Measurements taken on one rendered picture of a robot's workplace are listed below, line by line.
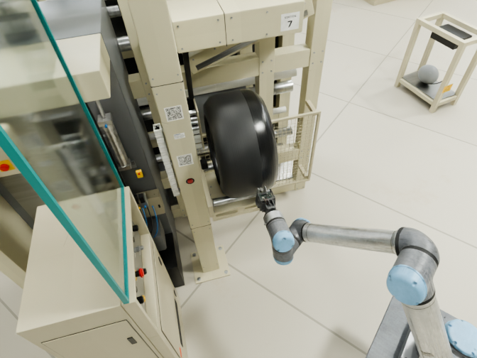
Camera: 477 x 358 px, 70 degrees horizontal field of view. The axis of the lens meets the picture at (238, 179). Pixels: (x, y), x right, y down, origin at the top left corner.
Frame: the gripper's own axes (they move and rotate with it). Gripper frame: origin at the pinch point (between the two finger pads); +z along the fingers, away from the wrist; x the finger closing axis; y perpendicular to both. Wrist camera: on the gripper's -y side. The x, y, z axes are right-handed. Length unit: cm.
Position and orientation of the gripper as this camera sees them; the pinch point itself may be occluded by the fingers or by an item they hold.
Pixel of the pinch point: (260, 190)
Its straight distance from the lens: 171.3
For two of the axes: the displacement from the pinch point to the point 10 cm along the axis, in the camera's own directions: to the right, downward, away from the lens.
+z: -2.4, -6.4, 7.3
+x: -9.7, 2.2, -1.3
